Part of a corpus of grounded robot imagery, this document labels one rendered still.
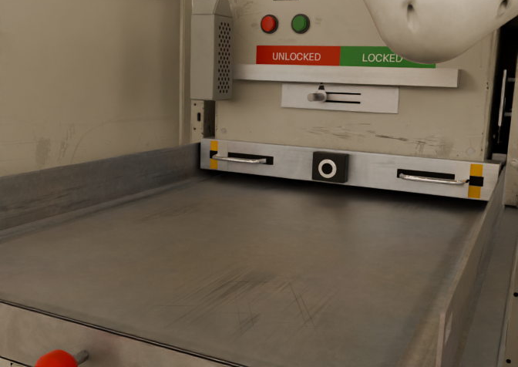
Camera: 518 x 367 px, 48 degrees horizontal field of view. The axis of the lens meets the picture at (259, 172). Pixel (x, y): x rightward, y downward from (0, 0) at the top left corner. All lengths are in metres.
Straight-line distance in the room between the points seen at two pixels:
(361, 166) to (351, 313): 0.51
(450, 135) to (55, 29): 0.68
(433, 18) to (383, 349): 0.29
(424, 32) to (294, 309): 0.27
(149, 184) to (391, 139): 0.42
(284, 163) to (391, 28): 0.53
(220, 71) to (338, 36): 0.21
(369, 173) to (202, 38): 0.37
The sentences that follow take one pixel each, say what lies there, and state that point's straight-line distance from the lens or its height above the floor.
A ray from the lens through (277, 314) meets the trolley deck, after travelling 0.51.
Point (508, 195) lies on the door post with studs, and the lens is 1.04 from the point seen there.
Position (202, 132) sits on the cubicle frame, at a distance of 1.20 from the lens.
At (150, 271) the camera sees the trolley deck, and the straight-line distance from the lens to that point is 0.61.
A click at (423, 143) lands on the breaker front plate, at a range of 0.99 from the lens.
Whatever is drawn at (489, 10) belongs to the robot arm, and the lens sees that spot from 0.57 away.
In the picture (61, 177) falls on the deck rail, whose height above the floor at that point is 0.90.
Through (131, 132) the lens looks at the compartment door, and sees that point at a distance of 1.15.
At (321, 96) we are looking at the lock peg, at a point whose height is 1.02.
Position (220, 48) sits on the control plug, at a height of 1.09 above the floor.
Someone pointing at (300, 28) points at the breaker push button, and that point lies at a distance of 1.04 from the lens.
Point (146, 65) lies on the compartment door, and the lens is 1.17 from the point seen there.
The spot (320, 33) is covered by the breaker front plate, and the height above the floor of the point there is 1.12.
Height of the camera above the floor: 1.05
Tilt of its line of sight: 10 degrees down
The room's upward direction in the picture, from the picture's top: 2 degrees clockwise
